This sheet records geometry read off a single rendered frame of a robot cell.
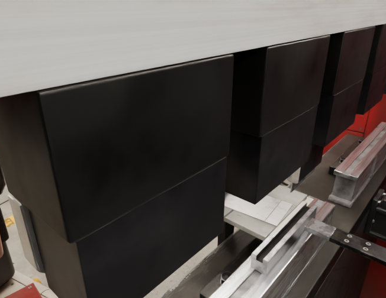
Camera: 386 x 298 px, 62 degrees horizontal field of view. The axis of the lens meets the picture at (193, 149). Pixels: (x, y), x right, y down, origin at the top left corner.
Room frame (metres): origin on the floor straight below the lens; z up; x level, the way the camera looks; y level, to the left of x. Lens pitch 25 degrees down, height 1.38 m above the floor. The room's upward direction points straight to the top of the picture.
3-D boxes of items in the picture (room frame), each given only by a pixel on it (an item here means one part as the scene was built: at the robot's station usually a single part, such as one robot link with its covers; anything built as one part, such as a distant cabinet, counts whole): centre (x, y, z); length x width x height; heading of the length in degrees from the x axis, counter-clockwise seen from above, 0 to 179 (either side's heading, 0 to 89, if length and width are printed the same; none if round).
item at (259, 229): (0.60, -0.09, 1.00); 0.26 x 0.18 x 0.01; 49
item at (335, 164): (0.99, -0.55, 0.89); 0.30 x 0.05 x 0.03; 139
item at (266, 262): (0.47, -0.17, 0.99); 0.20 x 0.03 x 0.03; 139
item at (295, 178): (0.50, -0.20, 1.13); 0.10 x 0.02 x 0.10; 139
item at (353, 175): (0.92, -0.56, 0.92); 0.50 x 0.06 x 0.10; 139
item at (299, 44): (0.37, -0.08, 1.26); 0.15 x 0.09 x 0.17; 139
